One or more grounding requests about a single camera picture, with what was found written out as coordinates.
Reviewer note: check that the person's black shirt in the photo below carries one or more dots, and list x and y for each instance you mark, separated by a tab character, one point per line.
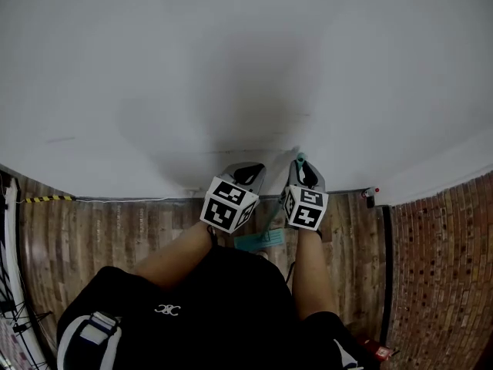
215	310

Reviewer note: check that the person's left forearm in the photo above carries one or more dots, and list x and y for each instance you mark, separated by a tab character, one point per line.
181	253

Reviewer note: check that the yellow black hazard tape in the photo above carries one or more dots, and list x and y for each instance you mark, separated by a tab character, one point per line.
48	198

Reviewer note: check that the person's right forearm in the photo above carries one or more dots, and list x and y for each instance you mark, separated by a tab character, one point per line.
314	276

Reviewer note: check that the person's light shoe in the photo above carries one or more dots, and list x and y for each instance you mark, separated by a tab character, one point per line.
263	254

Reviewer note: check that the red box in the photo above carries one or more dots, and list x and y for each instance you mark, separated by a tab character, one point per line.
379	351

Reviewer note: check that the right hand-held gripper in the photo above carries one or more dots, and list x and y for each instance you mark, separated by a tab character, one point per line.
306	210

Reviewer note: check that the white board frame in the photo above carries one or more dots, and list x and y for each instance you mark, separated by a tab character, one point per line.
15	283

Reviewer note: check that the small red capped device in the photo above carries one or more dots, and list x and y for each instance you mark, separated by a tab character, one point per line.
370	196

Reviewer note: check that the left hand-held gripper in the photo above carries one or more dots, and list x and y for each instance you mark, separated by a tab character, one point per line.
227	206

